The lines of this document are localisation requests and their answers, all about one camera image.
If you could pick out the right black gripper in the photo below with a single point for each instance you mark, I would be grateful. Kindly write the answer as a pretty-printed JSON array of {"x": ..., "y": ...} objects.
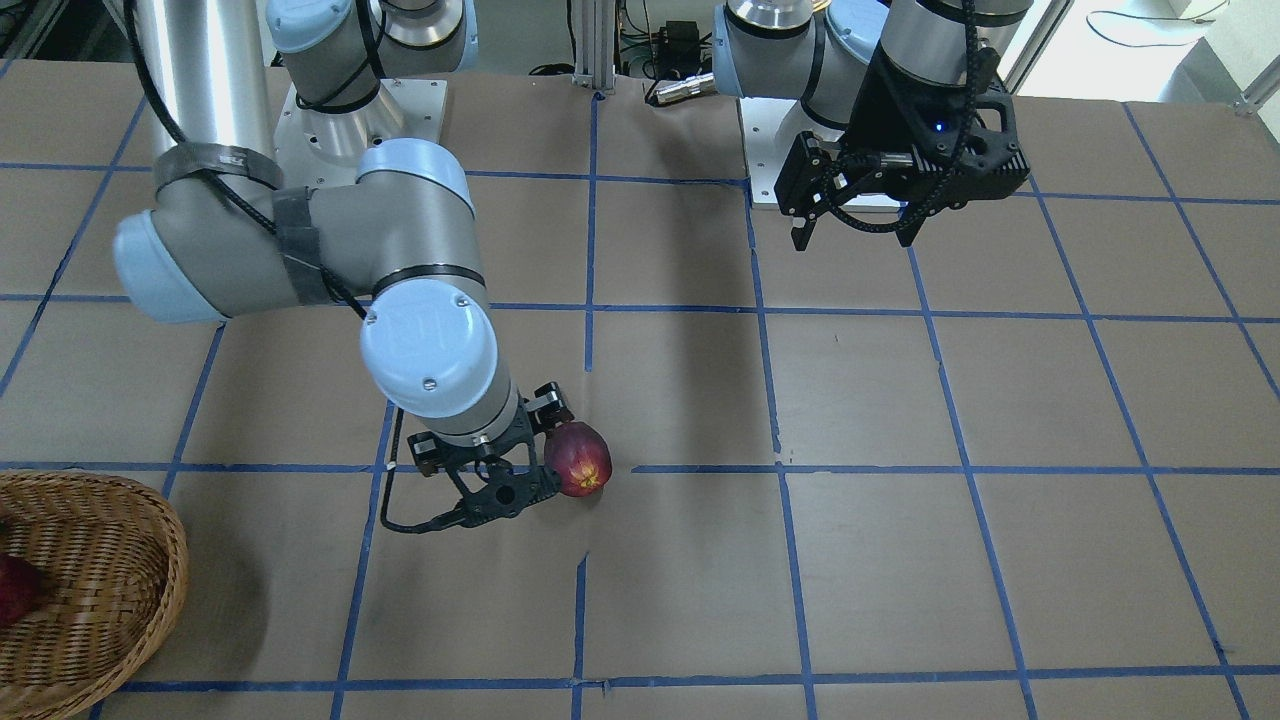
[{"x": 547, "y": 404}]

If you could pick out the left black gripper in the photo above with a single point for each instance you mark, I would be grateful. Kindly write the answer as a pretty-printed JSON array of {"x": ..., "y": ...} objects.
[{"x": 893, "y": 95}]

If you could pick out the dark red apple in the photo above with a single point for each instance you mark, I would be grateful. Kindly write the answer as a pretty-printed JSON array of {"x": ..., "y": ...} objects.
[{"x": 580, "y": 457}]

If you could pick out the red apple with yellow base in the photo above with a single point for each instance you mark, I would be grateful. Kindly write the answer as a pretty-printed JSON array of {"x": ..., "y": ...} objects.
[{"x": 21, "y": 587}]

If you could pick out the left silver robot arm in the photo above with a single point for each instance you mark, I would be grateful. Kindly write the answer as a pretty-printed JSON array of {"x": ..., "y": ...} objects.
[{"x": 790, "y": 50}]

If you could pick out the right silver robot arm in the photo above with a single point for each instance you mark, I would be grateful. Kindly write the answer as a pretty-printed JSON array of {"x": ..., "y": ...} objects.
[{"x": 227, "y": 237}]

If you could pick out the woven wicker basket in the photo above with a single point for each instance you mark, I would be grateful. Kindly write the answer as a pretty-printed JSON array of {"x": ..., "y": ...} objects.
[{"x": 114, "y": 564}]

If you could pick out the silver cylindrical connector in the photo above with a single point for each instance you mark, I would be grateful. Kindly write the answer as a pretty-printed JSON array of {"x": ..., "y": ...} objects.
[{"x": 664, "y": 94}]

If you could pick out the black power adapter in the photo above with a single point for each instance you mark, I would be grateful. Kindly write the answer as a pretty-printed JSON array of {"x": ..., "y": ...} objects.
[{"x": 676, "y": 42}]

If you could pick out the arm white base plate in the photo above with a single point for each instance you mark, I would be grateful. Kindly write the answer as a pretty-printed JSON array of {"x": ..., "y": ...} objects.
[
  {"x": 420, "y": 110},
  {"x": 769, "y": 126}
]

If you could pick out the aluminium frame post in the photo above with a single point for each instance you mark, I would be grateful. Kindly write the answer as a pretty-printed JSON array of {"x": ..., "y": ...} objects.
[{"x": 594, "y": 42}]

